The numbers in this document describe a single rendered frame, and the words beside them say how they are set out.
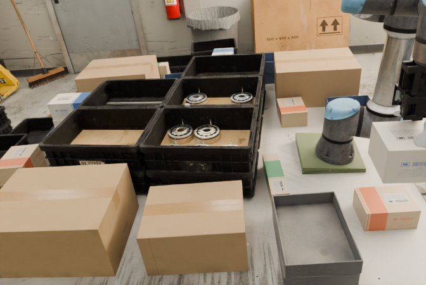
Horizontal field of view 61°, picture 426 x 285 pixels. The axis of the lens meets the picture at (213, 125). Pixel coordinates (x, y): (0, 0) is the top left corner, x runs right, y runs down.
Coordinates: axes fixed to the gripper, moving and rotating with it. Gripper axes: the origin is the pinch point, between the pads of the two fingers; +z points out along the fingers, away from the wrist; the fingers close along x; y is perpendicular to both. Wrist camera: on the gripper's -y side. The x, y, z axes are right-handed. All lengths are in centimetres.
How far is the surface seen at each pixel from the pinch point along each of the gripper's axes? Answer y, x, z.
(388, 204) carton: -1.4, -15.5, 33.3
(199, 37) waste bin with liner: 93, -296, 61
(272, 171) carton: 33, -35, 35
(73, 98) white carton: 128, -84, 23
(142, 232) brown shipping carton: 71, 2, 25
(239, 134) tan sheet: 45, -51, 28
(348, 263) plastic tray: 15.9, 7.5, 31.4
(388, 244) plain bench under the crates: 0.4, -6.7, 40.8
